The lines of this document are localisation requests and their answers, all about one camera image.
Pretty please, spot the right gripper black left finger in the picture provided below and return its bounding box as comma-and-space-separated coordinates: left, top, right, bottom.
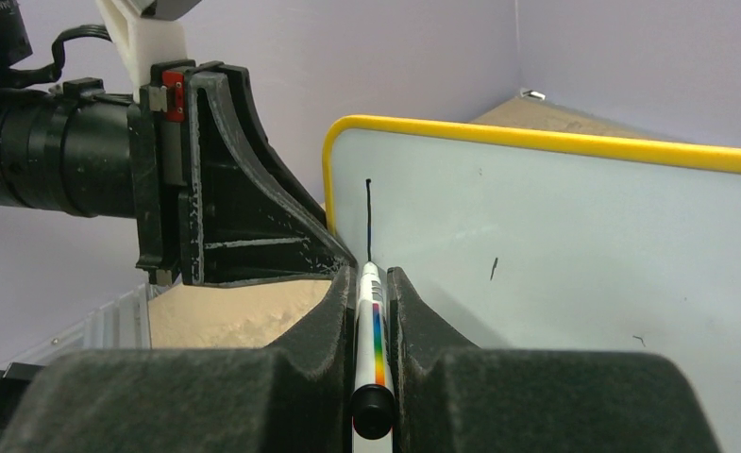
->
0, 267, 357, 452

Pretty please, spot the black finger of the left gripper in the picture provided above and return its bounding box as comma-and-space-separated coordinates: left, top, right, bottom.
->
182, 62, 356, 288

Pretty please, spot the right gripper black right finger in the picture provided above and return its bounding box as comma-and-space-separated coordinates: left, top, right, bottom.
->
387, 267, 720, 452

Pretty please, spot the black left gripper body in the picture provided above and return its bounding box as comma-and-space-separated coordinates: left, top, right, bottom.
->
126, 59, 195, 286

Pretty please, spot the black-capped whiteboard marker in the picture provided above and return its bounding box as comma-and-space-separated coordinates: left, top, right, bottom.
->
349, 261, 396, 452

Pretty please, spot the yellow-framed whiteboard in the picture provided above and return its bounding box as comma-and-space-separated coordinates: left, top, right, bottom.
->
323, 115, 741, 452

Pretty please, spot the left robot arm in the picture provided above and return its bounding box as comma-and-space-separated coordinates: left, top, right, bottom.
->
0, 1, 356, 288

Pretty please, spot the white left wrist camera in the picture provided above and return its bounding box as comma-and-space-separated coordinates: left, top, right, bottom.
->
95, 0, 200, 100

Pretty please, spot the metal corner bracket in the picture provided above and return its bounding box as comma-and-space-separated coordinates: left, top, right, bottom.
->
520, 90, 546, 101

